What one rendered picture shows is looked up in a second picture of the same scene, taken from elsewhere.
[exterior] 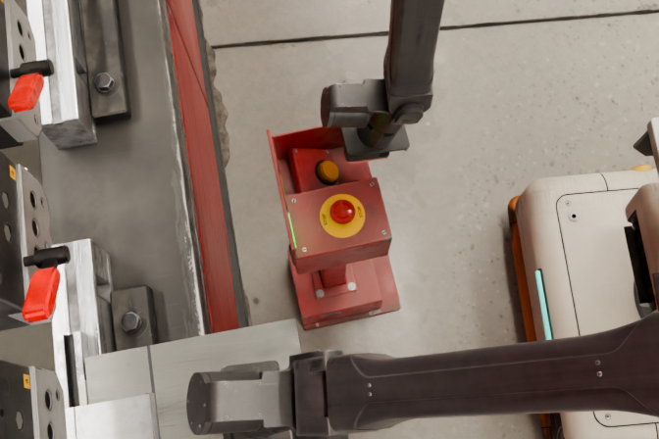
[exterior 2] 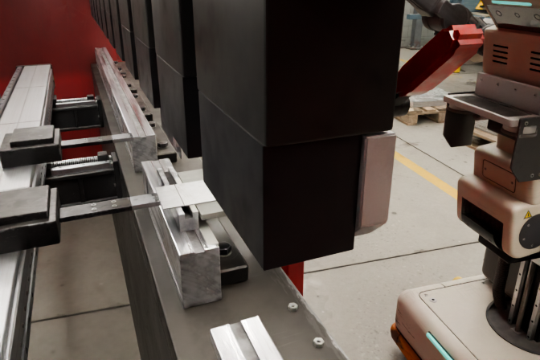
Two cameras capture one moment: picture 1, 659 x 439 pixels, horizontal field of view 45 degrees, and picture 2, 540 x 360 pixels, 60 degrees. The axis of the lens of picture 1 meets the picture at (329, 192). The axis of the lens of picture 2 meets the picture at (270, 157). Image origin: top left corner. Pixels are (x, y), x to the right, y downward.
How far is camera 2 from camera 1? 1.01 m
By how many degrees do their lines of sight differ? 52
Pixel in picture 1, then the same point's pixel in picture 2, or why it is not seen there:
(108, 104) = (165, 151)
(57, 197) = (136, 184)
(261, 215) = not seen: outside the picture
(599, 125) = not seen: hidden behind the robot
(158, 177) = not seen: hidden behind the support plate
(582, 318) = (471, 347)
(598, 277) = (467, 325)
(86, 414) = (183, 186)
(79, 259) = (163, 162)
